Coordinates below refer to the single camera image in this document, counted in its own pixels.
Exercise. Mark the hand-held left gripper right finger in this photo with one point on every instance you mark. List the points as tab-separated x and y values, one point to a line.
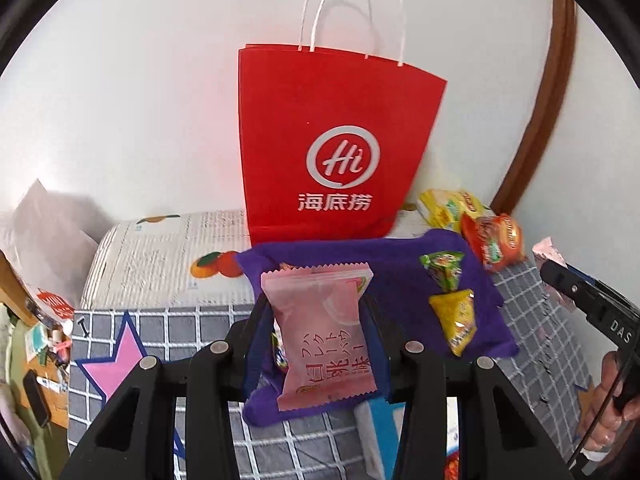
380	365

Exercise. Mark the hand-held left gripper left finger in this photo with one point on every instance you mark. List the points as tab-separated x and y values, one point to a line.
252	365

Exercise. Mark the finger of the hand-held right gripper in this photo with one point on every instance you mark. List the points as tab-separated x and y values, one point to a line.
570	287

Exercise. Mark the pink patterned snack packet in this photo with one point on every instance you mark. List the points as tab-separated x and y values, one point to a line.
547	250

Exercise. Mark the light pink snack packet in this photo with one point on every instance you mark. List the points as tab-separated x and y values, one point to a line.
320	330

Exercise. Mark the yellow snack packet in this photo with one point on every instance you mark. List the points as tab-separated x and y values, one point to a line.
452	317

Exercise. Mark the green snack packet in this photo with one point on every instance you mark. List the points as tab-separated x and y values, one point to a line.
442	267

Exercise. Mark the person's right hand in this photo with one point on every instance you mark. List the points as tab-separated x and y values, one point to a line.
612	430

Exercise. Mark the small colourful candy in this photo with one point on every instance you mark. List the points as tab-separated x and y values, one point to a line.
277	355

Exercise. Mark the grey checked tablecloth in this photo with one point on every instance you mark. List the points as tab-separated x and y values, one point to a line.
200	325

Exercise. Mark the blue cardboard box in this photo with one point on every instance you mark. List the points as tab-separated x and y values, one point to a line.
380	435

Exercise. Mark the red chip bag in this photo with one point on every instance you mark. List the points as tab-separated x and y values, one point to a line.
492	242

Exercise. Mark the purple cloth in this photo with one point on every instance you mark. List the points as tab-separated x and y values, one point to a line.
395	270

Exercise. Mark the blue star sticker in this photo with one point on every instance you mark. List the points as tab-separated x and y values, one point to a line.
178	445

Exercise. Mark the red snack packet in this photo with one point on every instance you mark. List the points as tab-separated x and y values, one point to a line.
451	467

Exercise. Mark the pink star sticker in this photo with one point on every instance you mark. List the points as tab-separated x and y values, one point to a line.
117	365

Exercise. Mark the yellow chip bag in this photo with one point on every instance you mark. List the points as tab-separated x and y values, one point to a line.
440	210

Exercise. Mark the black phone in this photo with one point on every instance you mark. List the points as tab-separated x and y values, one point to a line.
36	400

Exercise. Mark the white plastic bag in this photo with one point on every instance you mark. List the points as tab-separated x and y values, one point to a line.
50	240

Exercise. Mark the red paper bag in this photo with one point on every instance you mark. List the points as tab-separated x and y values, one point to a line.
340	110

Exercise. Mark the brown wooden door frame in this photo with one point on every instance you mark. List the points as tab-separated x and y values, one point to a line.
550	110

